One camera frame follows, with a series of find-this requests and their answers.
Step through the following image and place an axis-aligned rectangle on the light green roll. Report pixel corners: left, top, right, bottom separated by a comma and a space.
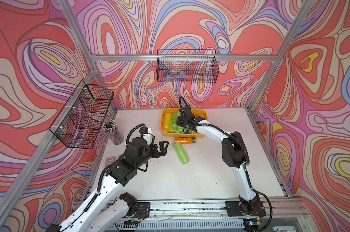
176, 114, 188, 133
173, 143, 189, 164

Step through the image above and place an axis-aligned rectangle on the green trash bag roll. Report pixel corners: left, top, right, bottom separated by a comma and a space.
172, 112, 179, 133

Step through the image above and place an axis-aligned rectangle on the orange plastic storage box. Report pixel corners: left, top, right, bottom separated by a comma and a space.
160, 108, 208, 138

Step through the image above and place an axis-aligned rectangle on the yellow trash bag roll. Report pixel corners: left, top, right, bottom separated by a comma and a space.
163, 113, 173, 132

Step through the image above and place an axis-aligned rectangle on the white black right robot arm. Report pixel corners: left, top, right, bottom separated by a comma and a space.
177, 104, 273, 218

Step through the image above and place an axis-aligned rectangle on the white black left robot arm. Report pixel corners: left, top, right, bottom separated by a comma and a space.
47, 137, 169, 232

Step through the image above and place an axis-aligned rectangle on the pink calculator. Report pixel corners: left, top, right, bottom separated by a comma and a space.
104, 156, 119, 167

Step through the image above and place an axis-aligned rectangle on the cup of pens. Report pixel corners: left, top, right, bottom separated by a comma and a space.
103, 119, 124, 145

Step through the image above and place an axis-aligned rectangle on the black wire basket back wall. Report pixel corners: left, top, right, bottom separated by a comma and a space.
156, 48, 219, 83

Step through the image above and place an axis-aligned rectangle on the black wire basket wall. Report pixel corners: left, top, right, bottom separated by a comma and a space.
156, 48, 219, 83
49, 80, 114, 149

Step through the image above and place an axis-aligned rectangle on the black wire basket left wall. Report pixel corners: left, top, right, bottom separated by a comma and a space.
49, 80, 114, 149

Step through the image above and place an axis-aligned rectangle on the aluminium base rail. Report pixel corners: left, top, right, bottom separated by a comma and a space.
67, 198, 303, 224

